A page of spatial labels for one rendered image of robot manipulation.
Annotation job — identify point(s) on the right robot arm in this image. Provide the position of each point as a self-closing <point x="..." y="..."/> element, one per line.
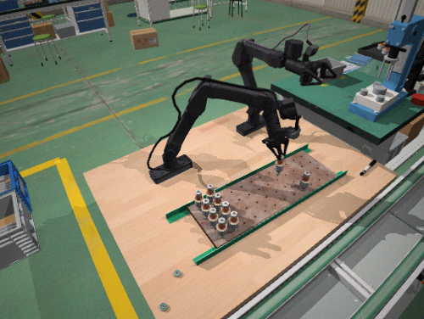
<point x="210" y="89"/>

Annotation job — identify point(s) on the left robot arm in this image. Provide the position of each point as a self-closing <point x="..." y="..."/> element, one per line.
<point x="274" y="58"/>

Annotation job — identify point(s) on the black and white marker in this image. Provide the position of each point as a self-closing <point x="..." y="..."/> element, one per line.
<point x="368" y="167"/>

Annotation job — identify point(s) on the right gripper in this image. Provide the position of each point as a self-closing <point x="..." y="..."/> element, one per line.
<point x="276" y="137"/>

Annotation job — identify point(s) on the electric motor armature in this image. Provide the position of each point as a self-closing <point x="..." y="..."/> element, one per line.
<point x="221" y="227"/>
<point x="213" y="217"/>
<point x="198" y="199"/>
<point x="205" y="208"/>
<point x="210" y="193"/>
<point x="217" y="202"/>
<point x="225" y="211"/>
<point x="305" y="181"/>
<point x="233" y="221"/>
<point x="279" y="166"/>

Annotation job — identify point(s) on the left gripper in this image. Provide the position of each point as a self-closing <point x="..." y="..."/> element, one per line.
<point x="306" y="75"/>

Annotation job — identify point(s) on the yellow floor marking line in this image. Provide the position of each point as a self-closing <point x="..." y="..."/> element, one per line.
<point x="40" y="167"/>
<point x="118" y="298"/>

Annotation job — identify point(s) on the brown perforated board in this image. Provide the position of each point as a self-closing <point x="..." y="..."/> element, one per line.
<point x="263" y="194"/>

